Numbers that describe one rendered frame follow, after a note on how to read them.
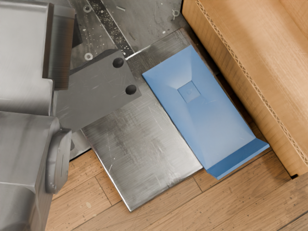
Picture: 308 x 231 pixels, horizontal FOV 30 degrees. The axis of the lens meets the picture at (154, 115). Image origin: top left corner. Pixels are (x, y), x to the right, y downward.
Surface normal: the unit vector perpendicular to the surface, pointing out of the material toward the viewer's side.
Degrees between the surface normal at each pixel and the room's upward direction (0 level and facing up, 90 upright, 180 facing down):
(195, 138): 0
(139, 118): 0
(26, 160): 26
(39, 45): 21
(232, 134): 0
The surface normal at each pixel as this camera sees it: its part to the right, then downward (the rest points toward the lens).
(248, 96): -0.85, 0.50
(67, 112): 0.34, 0.13
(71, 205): 0.03, -0.25
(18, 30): -0.01, 0.10
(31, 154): 0.07, -0.66
